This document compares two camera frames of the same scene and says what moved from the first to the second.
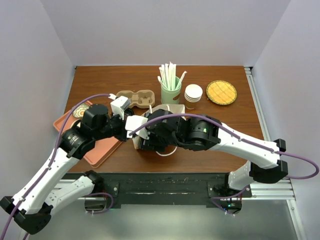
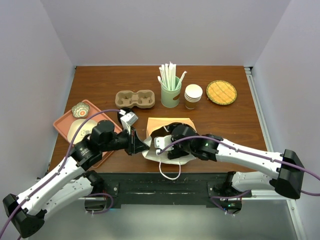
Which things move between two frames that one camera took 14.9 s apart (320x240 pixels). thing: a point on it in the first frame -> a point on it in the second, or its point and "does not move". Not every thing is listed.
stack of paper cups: [193, 93] does not move
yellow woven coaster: [221, 92] does not move
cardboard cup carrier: [142, 99] does not move
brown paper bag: [177, 109] -> [153, 124]
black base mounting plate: [166, 189] does not move
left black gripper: [122, 136] -> [139, 146]
